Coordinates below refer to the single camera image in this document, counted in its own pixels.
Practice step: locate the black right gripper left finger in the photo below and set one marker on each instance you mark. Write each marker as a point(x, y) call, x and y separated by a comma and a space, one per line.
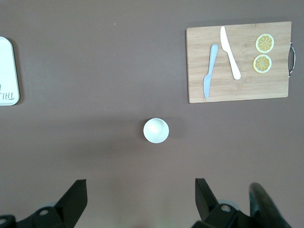
point(69, 206)

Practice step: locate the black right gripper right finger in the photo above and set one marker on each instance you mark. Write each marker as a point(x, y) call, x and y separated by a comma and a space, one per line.
point(209, 211)

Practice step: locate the white paper cup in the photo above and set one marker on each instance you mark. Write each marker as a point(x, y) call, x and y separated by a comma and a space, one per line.
point(156, 130)

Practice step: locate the cream tray with bear print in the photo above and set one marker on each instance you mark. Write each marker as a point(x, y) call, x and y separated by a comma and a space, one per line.
point(7, 71)

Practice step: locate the grey-blue plastic knife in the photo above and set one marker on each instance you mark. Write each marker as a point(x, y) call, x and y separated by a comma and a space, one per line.
point(210, 71)

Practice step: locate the brown table cover sheet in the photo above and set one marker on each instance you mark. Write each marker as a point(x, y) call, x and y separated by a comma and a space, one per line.
point(107, 71)

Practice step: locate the yellow lemon slice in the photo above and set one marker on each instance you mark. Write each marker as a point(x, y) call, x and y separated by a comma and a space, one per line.
point(262, 64)
point(264, 43)

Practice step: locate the white plastic knife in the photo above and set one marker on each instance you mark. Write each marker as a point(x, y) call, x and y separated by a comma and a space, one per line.
point(228, 50)

